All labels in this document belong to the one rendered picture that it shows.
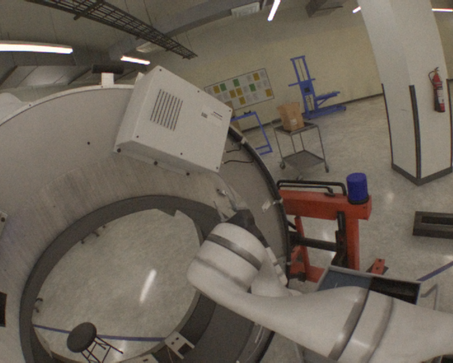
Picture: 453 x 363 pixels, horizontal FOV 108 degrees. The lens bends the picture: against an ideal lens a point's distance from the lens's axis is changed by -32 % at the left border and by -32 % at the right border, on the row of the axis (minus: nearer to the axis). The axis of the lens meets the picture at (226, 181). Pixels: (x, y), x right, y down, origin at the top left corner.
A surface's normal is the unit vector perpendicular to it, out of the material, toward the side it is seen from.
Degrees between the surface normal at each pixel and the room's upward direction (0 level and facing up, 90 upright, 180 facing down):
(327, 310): 15
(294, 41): 90
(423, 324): 23
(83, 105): 90
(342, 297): 8
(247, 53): 90
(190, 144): 90
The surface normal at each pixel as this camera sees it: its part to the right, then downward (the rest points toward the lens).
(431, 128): -0.07, 0.38
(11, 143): 0.69, 0.03
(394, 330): -0.30, -0.66
